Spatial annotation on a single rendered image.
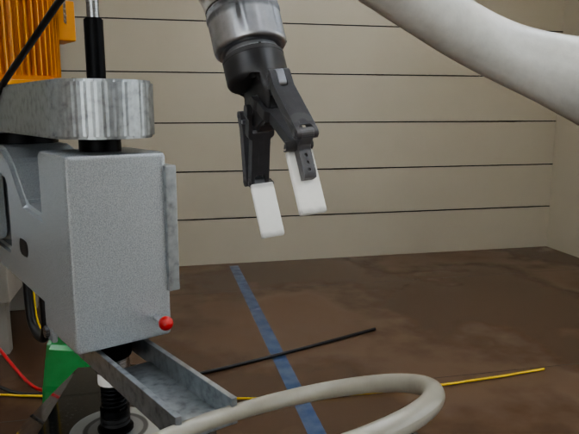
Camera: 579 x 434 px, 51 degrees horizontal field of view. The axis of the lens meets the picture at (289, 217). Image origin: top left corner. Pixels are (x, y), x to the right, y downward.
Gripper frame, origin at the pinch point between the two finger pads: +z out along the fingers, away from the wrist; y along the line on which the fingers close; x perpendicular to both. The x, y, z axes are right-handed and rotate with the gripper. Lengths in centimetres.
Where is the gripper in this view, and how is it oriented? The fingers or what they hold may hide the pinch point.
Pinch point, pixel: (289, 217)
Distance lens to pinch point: 69.7
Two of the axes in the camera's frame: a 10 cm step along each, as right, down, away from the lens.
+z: 2.2, 9.7, -1.3
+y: -3.4, 2.1, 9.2
